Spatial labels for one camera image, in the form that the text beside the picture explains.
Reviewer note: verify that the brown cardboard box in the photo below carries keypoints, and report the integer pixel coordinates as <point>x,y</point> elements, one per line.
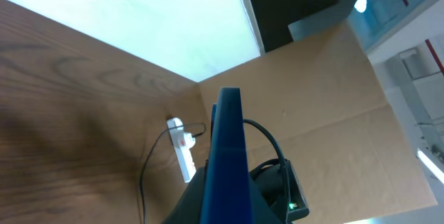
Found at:
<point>321,100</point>

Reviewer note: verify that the white power strip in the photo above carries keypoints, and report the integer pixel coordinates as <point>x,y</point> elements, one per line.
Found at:
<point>182,142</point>

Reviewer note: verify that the blue Galaxy smartphone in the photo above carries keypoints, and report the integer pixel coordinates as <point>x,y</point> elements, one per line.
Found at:
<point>226,196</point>

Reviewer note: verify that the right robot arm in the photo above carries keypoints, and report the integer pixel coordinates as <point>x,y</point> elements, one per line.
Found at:
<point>266,192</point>

